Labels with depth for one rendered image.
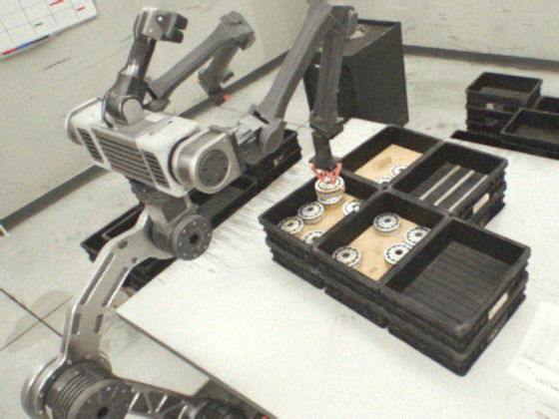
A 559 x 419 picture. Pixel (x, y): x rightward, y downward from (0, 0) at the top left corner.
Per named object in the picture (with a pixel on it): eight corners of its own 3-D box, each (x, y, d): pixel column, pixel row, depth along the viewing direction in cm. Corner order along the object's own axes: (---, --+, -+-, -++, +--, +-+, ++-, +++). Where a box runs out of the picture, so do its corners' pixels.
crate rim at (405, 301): (461, 338, 138) (461, 332, 137) (377, 290, 156) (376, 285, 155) (533, 253, 159) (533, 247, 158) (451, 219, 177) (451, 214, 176)
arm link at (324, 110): (315, 0, 135) (348, 16, 132) (328, -7, 139) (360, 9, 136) (304, 124, 168) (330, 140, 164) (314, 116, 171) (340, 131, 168)
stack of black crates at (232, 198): (225, 267, 289) (207, 221, 269) (191, 250, 305) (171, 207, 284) (272, 225, 313) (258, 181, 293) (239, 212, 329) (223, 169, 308)
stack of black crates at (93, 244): (125, 289, 286) (108, 260, 272) (96, 272, 302) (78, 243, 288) (181, 246, 310) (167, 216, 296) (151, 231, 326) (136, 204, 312)
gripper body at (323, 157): (319, 156, 181) (315, 138, 177) (342, 162, 176) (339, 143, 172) (307, 165, 177) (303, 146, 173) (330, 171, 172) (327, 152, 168)
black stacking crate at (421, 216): (380, 310, 162) (376, 286, 155) (316, 272, 180) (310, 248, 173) (451, 240, 183) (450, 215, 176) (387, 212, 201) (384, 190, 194)
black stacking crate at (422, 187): (452, 239, 183) (451, 215, 176) (388, 211, 201) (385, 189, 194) (508, 184, 204) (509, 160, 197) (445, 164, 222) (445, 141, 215)
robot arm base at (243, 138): (220, 167, 133) (205, 126, 126) (242, 151, 138) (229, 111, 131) (243, 174, 129) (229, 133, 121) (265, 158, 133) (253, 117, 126)
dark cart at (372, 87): (368, 176, 366) (350, 56, 312) (320, 163, 390) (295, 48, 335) (410, 136, 402) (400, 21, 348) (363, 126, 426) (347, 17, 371)
